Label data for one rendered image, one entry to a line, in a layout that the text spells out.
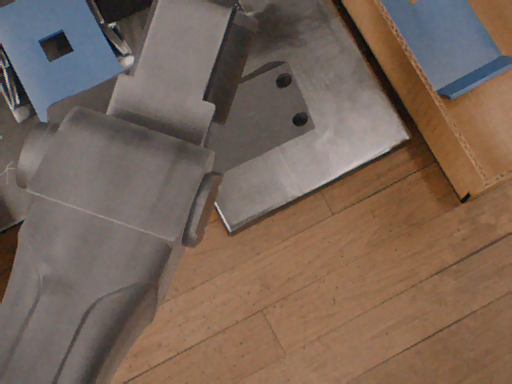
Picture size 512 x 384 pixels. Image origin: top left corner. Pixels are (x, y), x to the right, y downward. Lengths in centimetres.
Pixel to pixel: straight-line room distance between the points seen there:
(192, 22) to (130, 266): 14
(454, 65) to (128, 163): 48
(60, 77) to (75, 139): 31
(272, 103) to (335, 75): 26
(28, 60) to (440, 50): 34
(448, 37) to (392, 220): 17
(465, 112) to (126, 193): 48
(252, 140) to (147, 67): 11
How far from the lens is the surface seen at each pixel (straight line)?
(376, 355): 81
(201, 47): 49
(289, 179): 80
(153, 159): 44
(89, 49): 76
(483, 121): 86
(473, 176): 79
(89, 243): 42
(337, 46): 85
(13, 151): 84
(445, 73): 87
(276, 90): 58
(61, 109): 61
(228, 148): 58
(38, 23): 78
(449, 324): 82
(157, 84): 49
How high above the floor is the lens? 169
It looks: 75 degrees down
